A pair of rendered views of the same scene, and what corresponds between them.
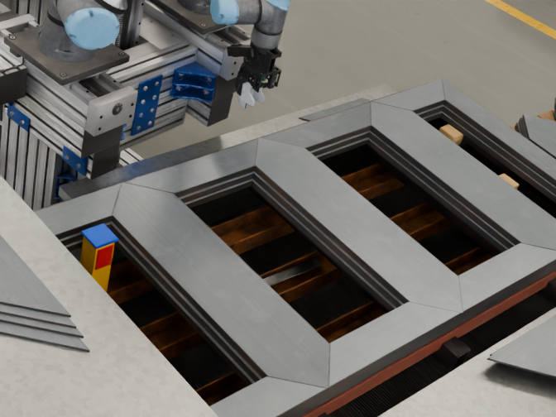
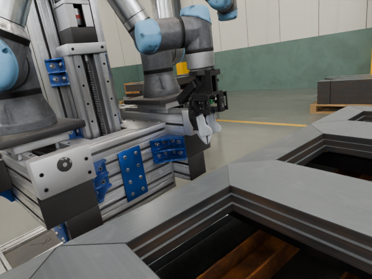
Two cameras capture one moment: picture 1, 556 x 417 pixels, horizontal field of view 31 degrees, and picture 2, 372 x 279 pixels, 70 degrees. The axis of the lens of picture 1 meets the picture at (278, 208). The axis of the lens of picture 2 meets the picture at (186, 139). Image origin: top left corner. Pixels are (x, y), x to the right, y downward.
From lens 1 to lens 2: 2.02 m
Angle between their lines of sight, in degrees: 25
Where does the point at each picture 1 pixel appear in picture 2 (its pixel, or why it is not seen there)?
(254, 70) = (200, 96)
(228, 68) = (189, 124)
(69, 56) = (13, 128)
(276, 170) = (255, 183)
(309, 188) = (303, 190)
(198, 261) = not seen: outside the picture
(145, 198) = (78, 262)
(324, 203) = (335, 201)
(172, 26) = (146, 117)
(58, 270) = not seen: outside the picture
